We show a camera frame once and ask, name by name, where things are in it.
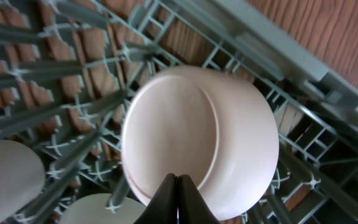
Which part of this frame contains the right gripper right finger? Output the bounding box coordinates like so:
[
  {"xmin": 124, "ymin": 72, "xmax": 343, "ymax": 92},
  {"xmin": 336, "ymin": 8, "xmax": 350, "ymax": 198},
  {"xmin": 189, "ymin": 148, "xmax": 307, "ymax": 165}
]
[{"xmin": 178, "ymin": 175, "xmax": 219, "ymax": 224}]

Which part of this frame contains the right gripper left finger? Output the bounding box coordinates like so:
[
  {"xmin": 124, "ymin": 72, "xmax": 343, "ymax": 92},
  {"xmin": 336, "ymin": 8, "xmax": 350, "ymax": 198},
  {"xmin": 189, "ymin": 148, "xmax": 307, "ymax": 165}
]
[{"xmin": 134, "ymin": 174, "xmax": 178, "ymax": 224}]

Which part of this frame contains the white plastic cup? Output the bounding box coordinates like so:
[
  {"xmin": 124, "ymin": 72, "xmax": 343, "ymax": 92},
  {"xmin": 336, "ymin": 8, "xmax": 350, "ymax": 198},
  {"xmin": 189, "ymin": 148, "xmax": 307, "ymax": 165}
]
[{"xmin": 59, "ymin": 194, "xmax": 145, "ymax": 224}]

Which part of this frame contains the pink bowl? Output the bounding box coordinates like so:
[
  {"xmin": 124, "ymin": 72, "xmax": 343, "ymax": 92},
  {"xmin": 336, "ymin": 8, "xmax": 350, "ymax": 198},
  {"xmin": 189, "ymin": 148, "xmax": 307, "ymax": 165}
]
[{"xmin": 121, "ymin": 66, "xmax": 279, "ymax": 221}]

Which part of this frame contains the white bowl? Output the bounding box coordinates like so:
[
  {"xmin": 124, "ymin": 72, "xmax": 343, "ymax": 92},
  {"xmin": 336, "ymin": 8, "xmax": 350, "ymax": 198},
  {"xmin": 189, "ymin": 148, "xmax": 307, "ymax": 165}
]
[{"xmin": 0, "ymin": 140, "xmax": 45, "ymax": 223}]

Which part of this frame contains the grey dishwasher rack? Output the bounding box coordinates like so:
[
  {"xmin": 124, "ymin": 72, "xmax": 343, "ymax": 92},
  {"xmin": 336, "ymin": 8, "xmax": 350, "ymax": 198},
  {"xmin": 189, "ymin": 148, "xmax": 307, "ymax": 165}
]
[{"xmin": 0, "ymin": 1, "xmax": 358, "ymax": 223}]

